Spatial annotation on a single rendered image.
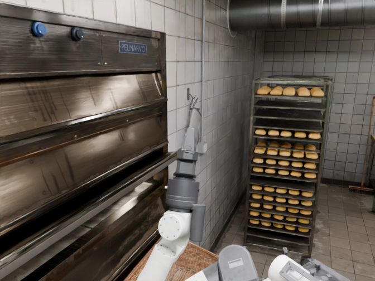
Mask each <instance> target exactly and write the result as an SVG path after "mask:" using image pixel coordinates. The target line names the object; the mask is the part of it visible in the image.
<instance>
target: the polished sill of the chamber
mask: <svg viewBox="0 0 375 281"><path fill-rule="evenodd" d="M163 189H164V184H163V183H158V182H155V183H154V184H152V185H151V186H150V187H148V188H147V189H145V190H144V191H143V192H141V193H140V194H139V195H137V196H136V197H135V198H133V199H131V200H130V201H129V202H128V203H126V204H125V205H123V206H122V207H121V208H120V209H118V210H117V211H115V212H114V213H112V214H111V215H110V216H108V217H107V218H106V219H104V220H103V221H102V222H100V223H99V224H97V225H96V226H95V227H93V228H92V229H91V230H89V231H88V232H86V233H85V234H84V235H82V236H81V237H80V238H78V239H77V240H75V241H74V242H73V243H71V244H70V245H69V246H67V247H66V248H65V249H63V250H62V251H61V252H59V253H58V254H56V255H55V256H53V257H52V258H51V259H50V260H48V261H47V262H45V263H44V264H43V265H41V266H40V267H38V268H37V269H36V270H34V271H33V272H32V273H30V274H29V275H28V276H26V277H25V278H23V279H22V280H21V281H51V280H52V279H53V278H55V277H56V276H57V275H58V274H60V273H61V272H62V271H63V270H64V269H66V268H67V267H68V266H69V265H70V264H72V263H73V262H74V261H76V260H77V259H78V258H79V257H80V256H82V255H83V254H84V253H85V252H87V251H88V250H89V249H90V248H91V247H93V246H94V245H95V244H96V243H97V242H99V241H100V240H101V239H102V238H104V237H105V236H106V235H108V234H109V233H110V232H111V231H112V230H114V229H115V228H116V227H117V226H118V225H120V224H121V223H122V222H123V221H125V220H126V219H127V218H129V217H130V216H131V215H132V214H133V213H135V212H136V211H137V210H138V209H140V208H141V207H142V206H143V205H144V204H146V203H147V202H148V201H149V200H150V199H152V198H153V197H154V196H156V195H157V194H158V193H159V192H161V191H162V190H163Z"/></svg>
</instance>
